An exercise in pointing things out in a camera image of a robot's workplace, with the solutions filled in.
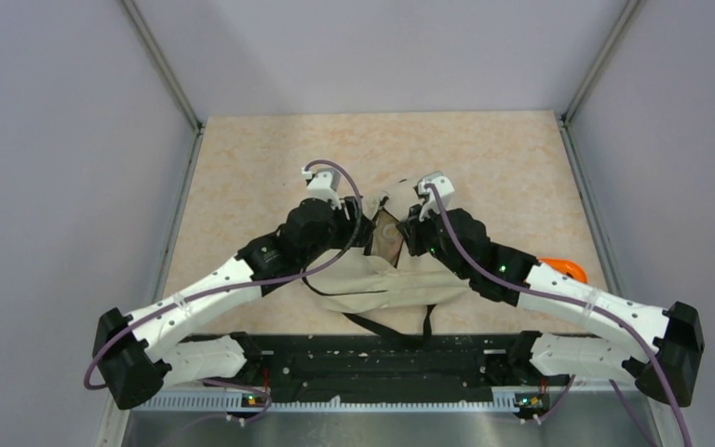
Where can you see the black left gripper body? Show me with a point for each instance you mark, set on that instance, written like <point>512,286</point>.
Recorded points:
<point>342,232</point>

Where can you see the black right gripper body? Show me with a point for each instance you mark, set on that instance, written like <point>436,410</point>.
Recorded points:
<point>424,237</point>

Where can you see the cream canvas backpack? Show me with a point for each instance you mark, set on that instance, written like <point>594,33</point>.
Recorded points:
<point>384,275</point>

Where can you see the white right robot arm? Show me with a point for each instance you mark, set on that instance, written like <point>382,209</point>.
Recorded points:
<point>657,349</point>

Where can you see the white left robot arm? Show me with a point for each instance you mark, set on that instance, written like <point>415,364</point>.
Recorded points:
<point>129,348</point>

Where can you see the orange tape roll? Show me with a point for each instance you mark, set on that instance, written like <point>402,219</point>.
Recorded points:
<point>566,267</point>

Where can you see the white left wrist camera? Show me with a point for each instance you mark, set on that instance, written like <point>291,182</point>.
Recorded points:
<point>322,185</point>

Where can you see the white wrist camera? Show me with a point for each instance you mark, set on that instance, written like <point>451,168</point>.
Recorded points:
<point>436,191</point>
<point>322,185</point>

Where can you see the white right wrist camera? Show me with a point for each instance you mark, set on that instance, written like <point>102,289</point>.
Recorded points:
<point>436,191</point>

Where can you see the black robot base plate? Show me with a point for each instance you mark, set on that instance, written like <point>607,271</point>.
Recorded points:
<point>370,369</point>

